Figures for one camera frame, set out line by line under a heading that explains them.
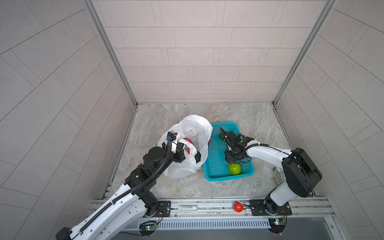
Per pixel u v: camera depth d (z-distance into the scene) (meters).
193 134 0.90
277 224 0.68
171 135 0.55
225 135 0.71
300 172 0.46
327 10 0.72
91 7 0.71
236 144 0.65
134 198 0.46
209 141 0.74
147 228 0.64
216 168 0.85
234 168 0.79
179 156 0.59
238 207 0.69
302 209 0.71
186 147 0.64
